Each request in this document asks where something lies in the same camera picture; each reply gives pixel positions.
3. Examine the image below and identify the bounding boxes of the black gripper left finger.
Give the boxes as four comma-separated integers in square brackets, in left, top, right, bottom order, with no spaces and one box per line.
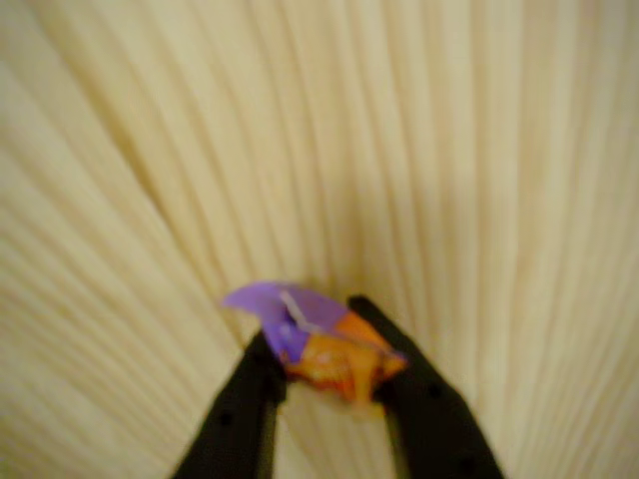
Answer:
[172,328,291,479]

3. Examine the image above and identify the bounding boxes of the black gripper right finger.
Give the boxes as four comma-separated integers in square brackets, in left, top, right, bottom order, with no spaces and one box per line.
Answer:
[346,294,506,479]

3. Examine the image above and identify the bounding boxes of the purple orange candy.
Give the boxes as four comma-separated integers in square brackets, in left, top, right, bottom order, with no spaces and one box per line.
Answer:
[221,280,409,420]

